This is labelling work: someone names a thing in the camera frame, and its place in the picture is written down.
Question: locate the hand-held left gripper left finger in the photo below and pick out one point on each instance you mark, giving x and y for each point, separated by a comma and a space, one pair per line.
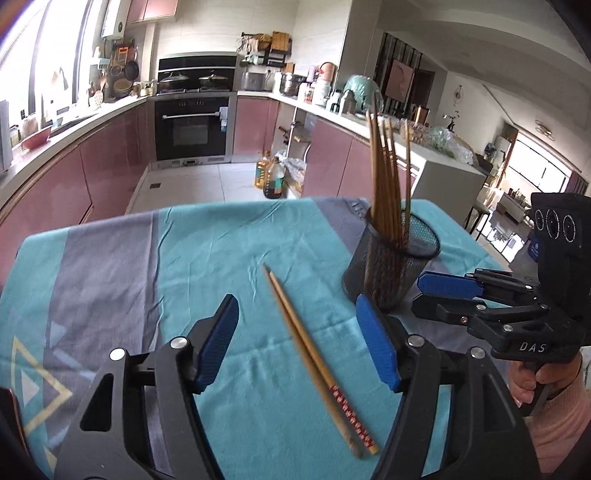
217, 341

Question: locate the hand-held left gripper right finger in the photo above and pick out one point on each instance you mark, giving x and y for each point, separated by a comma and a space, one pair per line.
376, 341

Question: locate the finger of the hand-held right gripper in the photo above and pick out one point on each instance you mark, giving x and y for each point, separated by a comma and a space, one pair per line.
450, 285
434, 308

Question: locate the black mesh utensil holder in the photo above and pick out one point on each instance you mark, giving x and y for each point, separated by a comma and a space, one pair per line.
353, 272

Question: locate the bunch of wooden chopsticks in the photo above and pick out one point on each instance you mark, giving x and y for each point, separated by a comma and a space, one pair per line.
385, 194

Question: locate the person's right forearm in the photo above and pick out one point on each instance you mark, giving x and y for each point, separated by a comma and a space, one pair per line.
563, 424

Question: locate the person's right hand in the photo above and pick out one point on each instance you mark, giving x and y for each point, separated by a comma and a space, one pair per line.
561, 371

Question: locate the teal grey tablecloth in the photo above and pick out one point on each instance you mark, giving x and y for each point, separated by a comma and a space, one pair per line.
184, 258

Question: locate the white cabinet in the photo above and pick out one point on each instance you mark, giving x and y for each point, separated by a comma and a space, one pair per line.
443, 194

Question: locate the dark sauce bottle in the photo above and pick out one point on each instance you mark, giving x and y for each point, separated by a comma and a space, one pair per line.
275, 182

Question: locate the yellow oil bottle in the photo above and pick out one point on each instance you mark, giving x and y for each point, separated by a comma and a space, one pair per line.
262, 173

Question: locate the pink kitchen cabinet run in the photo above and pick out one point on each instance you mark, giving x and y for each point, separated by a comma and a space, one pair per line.
92, 166
328, 157

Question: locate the clear plastic bag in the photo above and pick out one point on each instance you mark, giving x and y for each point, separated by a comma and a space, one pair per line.
294, 175

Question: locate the black built-in oven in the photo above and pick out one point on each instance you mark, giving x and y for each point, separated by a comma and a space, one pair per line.
191, 134

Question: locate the pale green container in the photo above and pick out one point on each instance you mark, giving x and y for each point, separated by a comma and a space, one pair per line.
364, 92

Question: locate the pink canister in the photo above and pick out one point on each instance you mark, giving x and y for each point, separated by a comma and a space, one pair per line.
328, 73

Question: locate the steel stock pot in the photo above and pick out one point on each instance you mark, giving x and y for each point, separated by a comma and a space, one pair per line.
291, 85

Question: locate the black lidded pan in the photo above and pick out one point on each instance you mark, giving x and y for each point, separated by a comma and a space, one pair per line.
213, 82

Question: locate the black lidded wok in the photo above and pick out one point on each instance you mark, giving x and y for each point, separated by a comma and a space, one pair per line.
174, 82

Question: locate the silver metal canister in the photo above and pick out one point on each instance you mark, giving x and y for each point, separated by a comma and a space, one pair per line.
253, 81

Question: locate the red bowl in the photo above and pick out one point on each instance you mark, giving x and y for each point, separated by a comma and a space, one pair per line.
36, 137

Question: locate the black range hood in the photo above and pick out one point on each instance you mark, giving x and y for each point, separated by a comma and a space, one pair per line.
198, 62

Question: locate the hanging black frying pan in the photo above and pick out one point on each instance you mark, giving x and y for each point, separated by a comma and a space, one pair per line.
131, 69

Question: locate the kitchen window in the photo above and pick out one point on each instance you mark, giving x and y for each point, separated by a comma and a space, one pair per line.
41, 55

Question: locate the white water heater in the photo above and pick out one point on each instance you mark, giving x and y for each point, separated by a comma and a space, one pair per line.
113, 18

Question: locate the framed wall painting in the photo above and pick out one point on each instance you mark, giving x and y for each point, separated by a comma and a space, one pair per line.
400, 81

